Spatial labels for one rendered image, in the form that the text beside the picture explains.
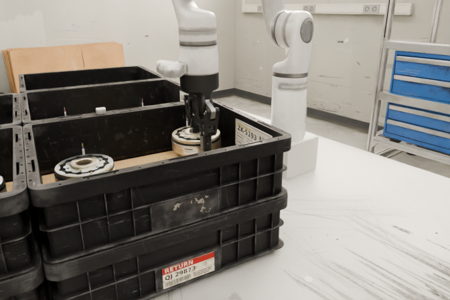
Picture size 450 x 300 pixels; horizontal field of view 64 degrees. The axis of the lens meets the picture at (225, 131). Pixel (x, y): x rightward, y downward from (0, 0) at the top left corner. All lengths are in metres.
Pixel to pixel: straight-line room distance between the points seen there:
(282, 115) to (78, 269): 0.62
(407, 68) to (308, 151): 1.57
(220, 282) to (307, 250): 0.18
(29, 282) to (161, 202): 0.19
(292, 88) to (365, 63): 2.72
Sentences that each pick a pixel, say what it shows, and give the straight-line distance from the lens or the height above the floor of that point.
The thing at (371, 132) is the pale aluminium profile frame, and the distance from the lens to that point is 2.65.
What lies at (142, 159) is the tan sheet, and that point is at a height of 0.83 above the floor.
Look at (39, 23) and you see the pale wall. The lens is 3.82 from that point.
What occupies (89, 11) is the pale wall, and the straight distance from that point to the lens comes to 3.94.
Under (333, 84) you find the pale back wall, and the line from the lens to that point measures 3.85.
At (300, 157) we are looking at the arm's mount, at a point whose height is 0.75.
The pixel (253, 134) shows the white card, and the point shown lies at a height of 0.90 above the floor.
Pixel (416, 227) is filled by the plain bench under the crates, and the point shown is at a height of 0.70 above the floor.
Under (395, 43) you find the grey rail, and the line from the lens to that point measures 2.50.
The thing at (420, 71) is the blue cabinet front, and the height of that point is 0.77.
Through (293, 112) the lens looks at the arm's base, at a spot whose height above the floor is 0.88.
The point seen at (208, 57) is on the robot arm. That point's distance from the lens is 0.66.
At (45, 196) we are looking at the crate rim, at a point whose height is 0.92.
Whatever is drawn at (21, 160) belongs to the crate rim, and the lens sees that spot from 0.59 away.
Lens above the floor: 1.13
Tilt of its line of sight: 19 degrees down
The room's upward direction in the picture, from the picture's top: straight up
